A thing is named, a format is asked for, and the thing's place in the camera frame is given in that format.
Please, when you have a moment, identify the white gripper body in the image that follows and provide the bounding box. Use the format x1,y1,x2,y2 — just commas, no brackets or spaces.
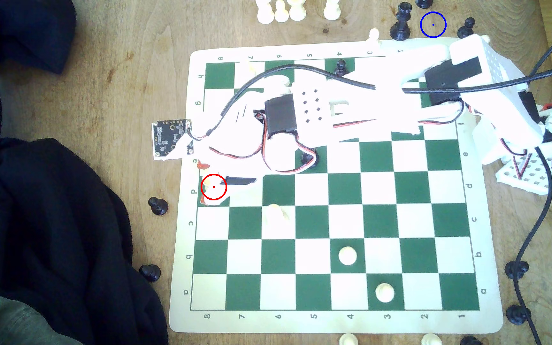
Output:
192,77,336,168

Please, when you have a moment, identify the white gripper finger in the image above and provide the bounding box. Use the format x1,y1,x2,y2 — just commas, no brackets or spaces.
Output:
218,163,265,192
194,154,220,178

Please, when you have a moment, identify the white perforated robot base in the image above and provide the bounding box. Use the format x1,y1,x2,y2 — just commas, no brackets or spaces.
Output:
495,152,552,195

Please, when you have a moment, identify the green white chess board mat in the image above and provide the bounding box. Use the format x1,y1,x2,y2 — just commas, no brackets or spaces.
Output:
168,37,504,334

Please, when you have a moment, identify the black chess king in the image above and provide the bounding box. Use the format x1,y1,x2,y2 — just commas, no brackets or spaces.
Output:
389,2,412,41

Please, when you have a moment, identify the dark navy cloth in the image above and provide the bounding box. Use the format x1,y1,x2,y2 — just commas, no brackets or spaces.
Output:
0,0,169,345

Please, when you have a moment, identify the olive green cloth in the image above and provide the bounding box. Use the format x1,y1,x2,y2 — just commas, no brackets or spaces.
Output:
0,287,85,345

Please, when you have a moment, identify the red black servo wire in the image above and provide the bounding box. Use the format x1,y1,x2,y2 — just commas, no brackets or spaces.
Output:
500,138,533,179
209,129,318,174

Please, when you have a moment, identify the black camera cable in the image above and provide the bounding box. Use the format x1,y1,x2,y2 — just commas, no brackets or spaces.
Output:
206,18,552,345

